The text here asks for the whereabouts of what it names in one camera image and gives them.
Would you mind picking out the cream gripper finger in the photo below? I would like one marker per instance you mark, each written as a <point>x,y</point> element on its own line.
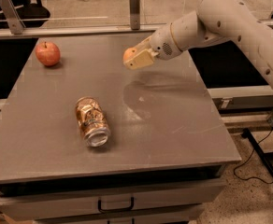
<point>144,44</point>
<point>141,59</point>

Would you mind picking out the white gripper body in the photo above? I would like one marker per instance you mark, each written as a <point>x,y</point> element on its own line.
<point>162,43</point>

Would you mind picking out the orange fruit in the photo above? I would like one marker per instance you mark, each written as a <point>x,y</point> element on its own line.
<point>128,54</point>

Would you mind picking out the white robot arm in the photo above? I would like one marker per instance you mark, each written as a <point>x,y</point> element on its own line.
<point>214,22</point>

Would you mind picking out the crushed orange soda can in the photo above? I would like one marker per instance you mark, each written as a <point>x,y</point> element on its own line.
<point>92,122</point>

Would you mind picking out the red apple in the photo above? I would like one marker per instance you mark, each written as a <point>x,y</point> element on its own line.
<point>48,53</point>

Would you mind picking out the black office chair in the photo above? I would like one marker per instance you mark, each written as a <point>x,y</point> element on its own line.
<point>18,6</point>

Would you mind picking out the black stand leg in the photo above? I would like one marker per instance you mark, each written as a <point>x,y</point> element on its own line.
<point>261,154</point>

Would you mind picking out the lower grey drawer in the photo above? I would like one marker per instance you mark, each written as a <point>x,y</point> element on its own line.
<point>162,215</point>

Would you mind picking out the middle metal bracket post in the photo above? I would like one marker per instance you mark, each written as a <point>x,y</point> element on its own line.
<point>134,6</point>

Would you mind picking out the metal bracket post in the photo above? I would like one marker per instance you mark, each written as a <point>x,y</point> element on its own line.
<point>16,26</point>
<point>134,6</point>

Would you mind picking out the grey horizontal rail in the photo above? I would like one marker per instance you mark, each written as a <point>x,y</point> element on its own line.
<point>76,31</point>

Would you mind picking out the left metal bracket post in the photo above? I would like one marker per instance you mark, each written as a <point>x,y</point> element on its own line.
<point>16,26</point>

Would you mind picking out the black drawer handle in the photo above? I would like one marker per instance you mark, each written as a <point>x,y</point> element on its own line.
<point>112,206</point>

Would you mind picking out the grey drawer with black handle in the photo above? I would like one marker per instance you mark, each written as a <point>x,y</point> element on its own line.
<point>78,203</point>

